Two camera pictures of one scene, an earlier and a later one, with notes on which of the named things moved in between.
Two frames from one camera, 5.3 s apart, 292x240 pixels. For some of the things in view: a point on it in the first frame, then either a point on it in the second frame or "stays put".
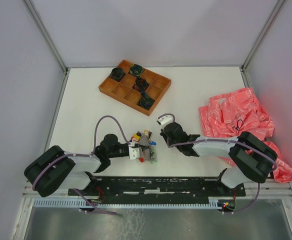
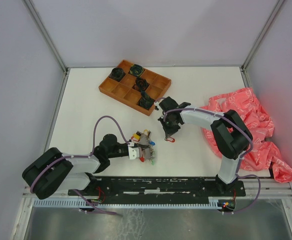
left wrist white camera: (134, 152) stays put
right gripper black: (164, 136) -> (169, 132)
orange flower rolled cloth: (141, 84) stays put
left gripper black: (142, 147) stays put
